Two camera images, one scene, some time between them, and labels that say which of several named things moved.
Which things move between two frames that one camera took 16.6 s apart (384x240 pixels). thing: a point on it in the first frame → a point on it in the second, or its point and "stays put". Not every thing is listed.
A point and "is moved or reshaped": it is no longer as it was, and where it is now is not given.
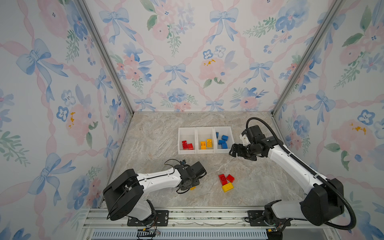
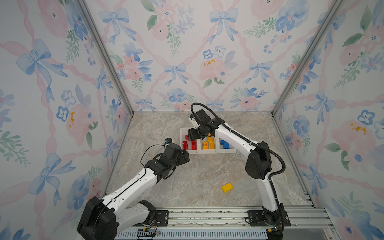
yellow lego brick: [227, 187] stays put
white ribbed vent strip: [184, 235] stays put
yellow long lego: [209, 143] is moved or reshaped
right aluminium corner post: [329, 17] stays put
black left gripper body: [194, 182] → [178, 161]
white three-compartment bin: [205, 140] stays put
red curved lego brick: [185, 146] stays put
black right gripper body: [251, 152] → [196, 134]
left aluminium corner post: [84, 8] stays put
